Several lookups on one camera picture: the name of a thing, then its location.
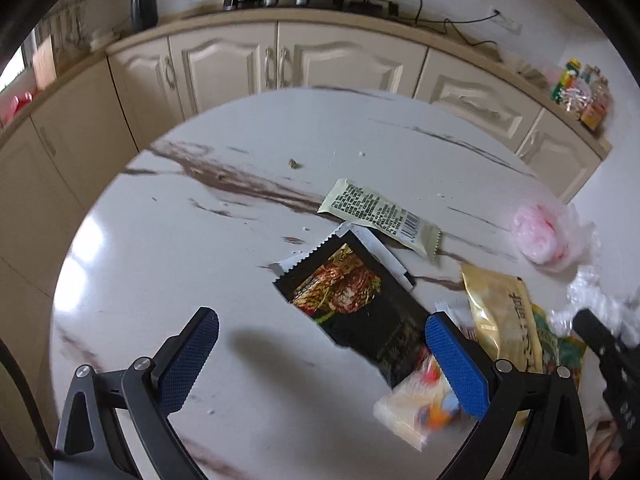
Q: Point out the cluster of condiment bottles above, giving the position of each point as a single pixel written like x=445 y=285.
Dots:
x=582 y=95

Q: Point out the stack of white bowls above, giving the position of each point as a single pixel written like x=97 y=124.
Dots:
x=104 y=39

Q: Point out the black gas stove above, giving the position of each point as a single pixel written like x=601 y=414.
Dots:
x=310 y=2

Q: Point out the clear plastic wrap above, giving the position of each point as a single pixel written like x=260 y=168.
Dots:
x=600 y=295

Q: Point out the black food photo packet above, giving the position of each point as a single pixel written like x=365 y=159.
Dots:
x=380 y=325

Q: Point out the white wall socket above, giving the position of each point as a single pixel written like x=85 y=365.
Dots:
x=507 y=21

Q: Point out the beige barcode packet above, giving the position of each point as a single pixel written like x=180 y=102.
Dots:
x=380 y=210

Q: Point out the kitchen window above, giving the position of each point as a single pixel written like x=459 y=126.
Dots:
x=11 y=67

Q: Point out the round marble table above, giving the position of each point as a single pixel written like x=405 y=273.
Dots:
x=200 y=240

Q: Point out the green foil snack packet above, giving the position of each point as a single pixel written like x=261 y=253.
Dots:
x=555 y=347

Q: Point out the black electric kettle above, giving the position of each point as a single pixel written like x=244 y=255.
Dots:
x=143 y=10

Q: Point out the pink plastic bag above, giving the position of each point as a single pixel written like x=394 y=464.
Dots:
x=537 y=232

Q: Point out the cream lower kitchen cabinets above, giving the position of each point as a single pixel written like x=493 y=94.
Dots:
x=225 y=65

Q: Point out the white orange printed packet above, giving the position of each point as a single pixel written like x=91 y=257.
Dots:
x=405 y=410

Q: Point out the wooden cutting board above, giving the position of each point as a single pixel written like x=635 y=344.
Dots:
x=44 y=62

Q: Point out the gold snack packet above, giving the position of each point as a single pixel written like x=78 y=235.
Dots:
x=500 y=310

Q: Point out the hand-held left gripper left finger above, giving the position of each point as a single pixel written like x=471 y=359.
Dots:
x=190 y=355

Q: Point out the beige kitchen countertop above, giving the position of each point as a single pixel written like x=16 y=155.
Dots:
x=450 y=52

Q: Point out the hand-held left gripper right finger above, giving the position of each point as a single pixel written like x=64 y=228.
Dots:
x=457 y=365

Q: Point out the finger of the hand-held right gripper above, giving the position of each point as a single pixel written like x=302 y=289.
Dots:
x=595 y=332

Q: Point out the wall utensil rack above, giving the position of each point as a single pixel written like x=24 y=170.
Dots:
x=70 y=25

